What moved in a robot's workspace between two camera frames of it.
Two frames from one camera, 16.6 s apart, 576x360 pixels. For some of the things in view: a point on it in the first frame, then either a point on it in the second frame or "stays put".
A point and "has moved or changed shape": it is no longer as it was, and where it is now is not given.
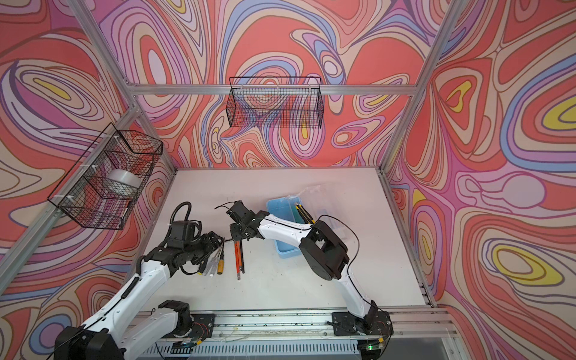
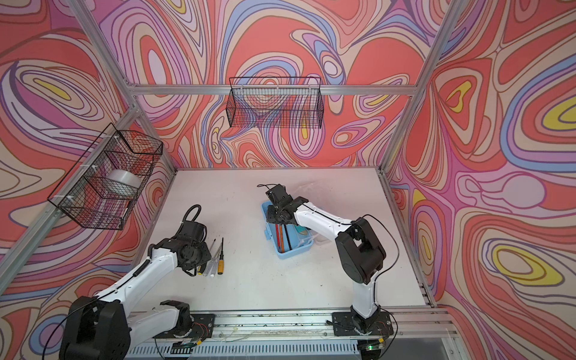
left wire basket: (108, 178) stays put
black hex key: (241, 258) has moved or changed shape
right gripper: (234, 230) → (270, 217)
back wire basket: (275, 102) stays put
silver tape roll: (122, 183) stays put
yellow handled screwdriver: (220, 263) stays put
